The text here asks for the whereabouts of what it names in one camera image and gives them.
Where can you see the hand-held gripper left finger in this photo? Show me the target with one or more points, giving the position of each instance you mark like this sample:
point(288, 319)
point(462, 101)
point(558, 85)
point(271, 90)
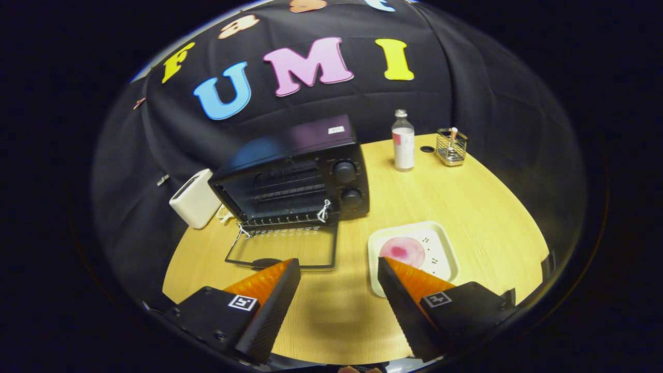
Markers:
point(272, 316)

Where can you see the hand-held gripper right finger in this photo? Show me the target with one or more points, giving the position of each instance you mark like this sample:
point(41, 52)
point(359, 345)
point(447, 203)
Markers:
point(404, 316)

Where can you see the pink round food slice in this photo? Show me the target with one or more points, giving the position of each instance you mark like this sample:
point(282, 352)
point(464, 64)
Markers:
point(404, 251)

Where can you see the cream square tray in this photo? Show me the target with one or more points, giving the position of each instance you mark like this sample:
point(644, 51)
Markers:
point(440, 243)

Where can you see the black toaster oven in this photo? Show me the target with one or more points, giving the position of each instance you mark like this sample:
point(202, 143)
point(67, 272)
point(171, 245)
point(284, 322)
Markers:
point(311, 142)

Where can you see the white bread toaster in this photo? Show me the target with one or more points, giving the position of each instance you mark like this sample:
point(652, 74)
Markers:
point(194, 202)

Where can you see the small patterned plate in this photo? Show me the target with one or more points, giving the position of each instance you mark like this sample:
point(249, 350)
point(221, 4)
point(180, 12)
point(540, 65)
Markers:
point(224, 213)

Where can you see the clear plastic bottle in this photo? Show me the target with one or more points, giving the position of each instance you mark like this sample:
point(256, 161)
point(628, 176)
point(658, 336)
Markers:
point(403, 150)

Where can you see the white clip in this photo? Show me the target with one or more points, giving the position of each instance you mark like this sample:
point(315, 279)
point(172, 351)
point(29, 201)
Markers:
point(163, 180)

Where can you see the pale stick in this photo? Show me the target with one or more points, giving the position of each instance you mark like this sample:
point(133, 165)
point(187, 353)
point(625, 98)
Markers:
point(453, 133)

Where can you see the black backdrop cloth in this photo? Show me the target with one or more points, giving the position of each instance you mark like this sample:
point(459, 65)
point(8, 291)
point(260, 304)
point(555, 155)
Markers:
point(466, 77)

